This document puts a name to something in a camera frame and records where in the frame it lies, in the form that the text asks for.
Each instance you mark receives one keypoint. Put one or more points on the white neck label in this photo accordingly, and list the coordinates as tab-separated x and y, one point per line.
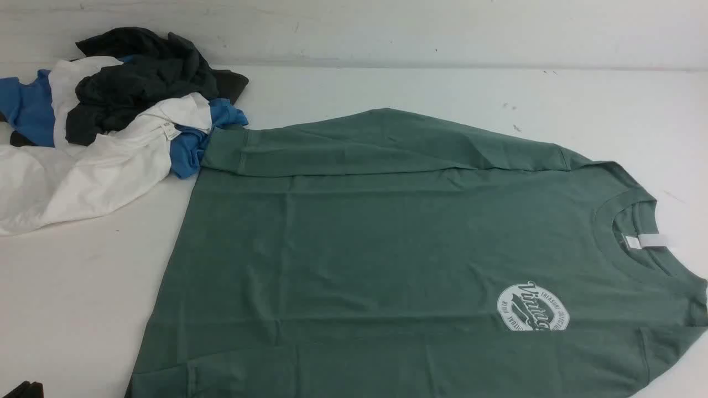
647	240

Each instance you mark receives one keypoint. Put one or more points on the white shirt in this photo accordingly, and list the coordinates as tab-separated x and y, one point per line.
67	182

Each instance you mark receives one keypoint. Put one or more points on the blue shirt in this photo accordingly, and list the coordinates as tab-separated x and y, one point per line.
27	108

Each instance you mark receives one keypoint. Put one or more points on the green long-sleeved shirt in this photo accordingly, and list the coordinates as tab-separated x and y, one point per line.
391	254

